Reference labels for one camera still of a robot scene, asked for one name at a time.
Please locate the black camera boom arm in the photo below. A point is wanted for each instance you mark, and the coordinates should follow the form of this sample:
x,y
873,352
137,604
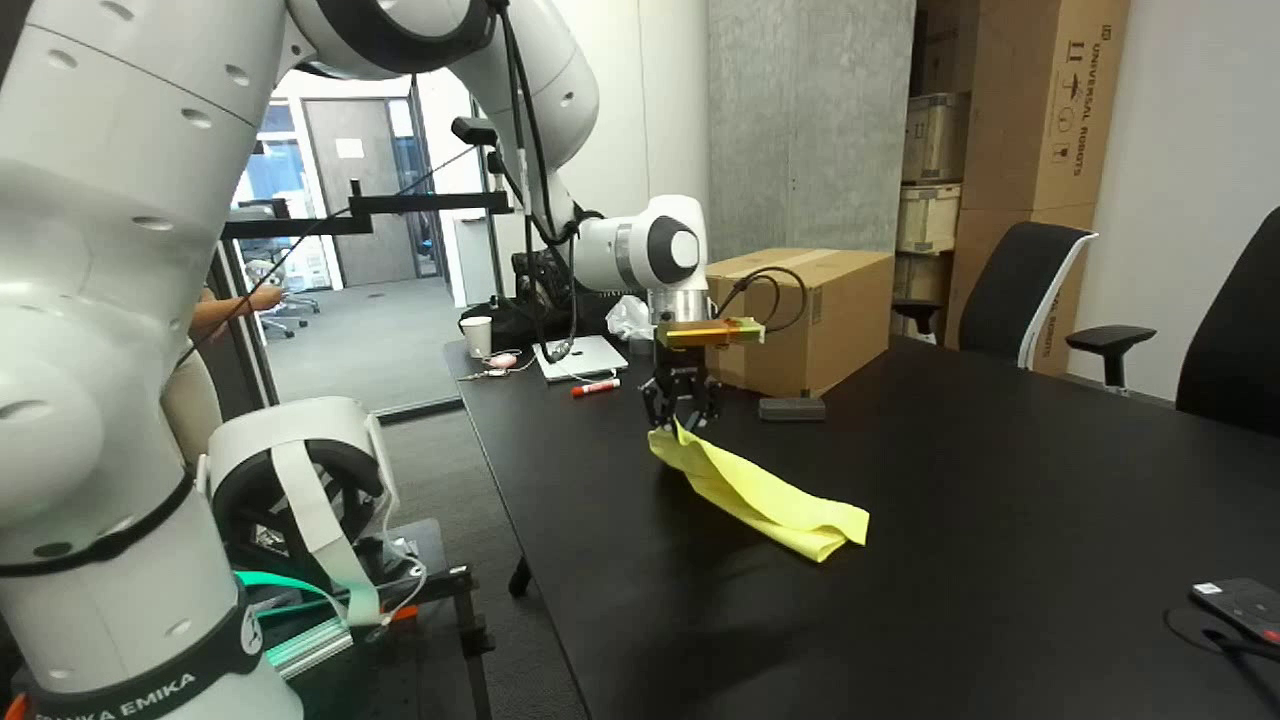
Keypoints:
x,y
363,211

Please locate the yellow towel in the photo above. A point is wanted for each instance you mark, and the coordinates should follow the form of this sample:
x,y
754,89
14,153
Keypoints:
x,y
759,499

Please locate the black office chair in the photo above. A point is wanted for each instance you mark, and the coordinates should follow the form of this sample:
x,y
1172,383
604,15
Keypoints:
x,y
1013,299
1232,362

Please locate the black office chair near left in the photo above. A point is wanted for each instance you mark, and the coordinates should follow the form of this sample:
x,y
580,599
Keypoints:
x,y
1013,299

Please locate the white VR headset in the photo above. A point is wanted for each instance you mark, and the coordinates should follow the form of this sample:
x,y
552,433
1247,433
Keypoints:
x,y
301,489

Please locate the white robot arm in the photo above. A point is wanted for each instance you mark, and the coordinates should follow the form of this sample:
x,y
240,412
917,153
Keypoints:
x,y
120,137

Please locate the brown cardboard box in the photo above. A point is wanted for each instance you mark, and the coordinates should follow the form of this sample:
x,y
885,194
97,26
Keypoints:
x,y
824,316

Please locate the red marker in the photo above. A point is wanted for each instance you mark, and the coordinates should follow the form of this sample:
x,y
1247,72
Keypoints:
x,y
593,391

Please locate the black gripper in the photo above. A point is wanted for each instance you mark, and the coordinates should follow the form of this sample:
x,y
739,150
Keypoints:
x,y
682,375

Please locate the tall cardboard box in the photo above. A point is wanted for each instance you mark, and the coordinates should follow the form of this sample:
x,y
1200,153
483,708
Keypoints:
x,y
1040,103

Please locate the white laptop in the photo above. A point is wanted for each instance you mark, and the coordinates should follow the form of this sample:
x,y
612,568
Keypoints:
x,y
576,358

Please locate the white paper cup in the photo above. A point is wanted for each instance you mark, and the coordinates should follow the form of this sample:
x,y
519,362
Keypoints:
x,y
476,337

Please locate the small black remote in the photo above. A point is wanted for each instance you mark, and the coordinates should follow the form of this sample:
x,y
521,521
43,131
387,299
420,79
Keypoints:
x,y
1242,600

